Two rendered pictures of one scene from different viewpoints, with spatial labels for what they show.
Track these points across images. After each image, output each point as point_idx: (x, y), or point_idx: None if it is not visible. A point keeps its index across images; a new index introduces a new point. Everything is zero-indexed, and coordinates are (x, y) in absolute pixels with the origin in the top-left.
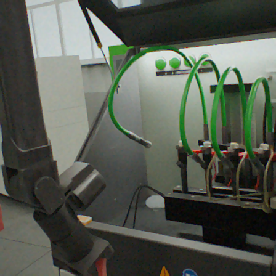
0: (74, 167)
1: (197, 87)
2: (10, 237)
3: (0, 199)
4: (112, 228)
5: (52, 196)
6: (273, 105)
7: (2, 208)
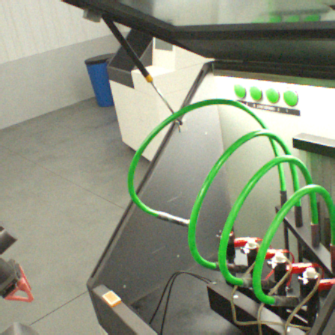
0: (7, 333)
1: (283, 131)
2: None
3: (142, 161)
4: (132, 321)
5: None
6: None
7: (140, 174)
